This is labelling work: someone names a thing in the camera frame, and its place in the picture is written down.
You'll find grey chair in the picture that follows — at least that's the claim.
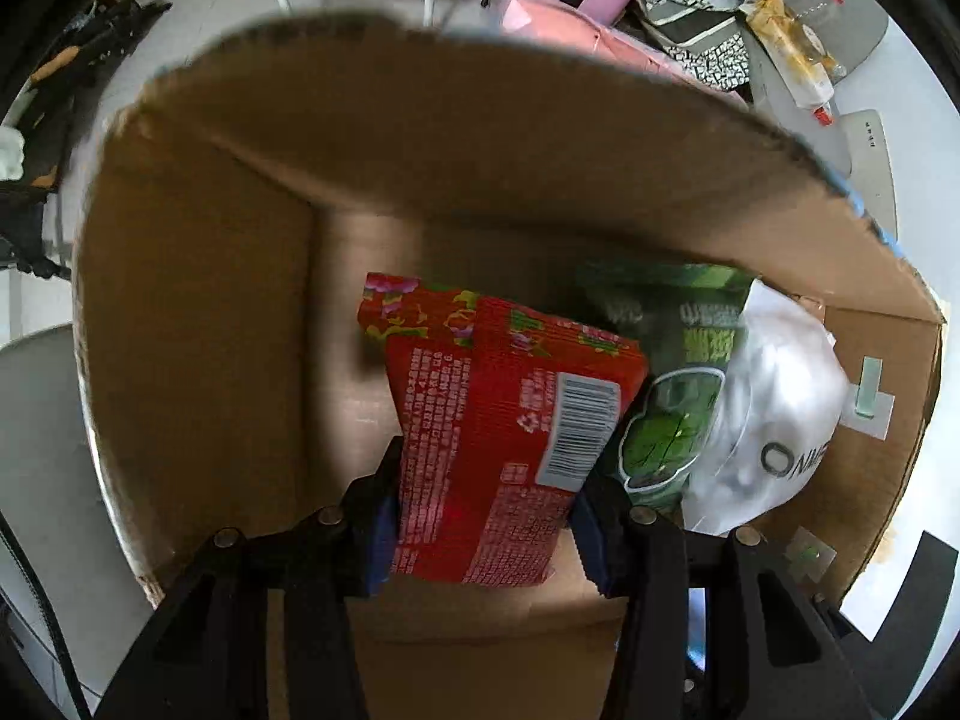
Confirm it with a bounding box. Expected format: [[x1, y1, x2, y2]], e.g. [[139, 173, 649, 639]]
[[739, 0, 890, 166]]

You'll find white router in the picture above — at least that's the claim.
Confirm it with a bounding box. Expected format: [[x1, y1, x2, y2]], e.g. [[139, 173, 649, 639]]
[[836, 109, 899, 237]]

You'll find black white patterned cloth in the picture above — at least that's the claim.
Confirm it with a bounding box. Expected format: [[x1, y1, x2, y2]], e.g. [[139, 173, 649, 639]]
[[637, 0, 758, 95]]

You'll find black equipment pile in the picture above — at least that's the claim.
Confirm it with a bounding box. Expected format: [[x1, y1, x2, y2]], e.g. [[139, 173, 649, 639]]
[[0, 0, 173, 278]]

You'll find green snack packet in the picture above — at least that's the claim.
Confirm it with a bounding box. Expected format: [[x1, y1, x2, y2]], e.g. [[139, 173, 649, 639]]
[[577, 261, 757, 508]]

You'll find cardboard box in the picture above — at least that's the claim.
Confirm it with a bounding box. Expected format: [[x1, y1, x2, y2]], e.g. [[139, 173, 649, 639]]
[[73, 11, 943, 720]]

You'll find yellow packaged item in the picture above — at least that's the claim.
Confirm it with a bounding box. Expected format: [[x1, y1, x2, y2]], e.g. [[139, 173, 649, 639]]
[[757, 0, 848, 128]]

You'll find grey chair seat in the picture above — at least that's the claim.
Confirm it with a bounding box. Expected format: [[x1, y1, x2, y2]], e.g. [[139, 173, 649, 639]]
[[0, 322, 162, 713]]

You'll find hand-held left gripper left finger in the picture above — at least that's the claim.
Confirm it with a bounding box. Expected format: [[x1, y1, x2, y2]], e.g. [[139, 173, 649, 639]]
[[94, 434, 407, 720]]

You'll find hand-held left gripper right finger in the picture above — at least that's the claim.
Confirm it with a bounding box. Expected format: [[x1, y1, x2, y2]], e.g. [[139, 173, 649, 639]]
[[570, 465, 880, 720]]

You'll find white plastic bag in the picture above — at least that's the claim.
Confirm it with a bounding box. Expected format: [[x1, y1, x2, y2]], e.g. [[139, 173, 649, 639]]
[[681, 279, 853, 538]]

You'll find red tissue pack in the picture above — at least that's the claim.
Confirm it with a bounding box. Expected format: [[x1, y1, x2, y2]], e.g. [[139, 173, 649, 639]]
[[358, 273, 650, 587]]

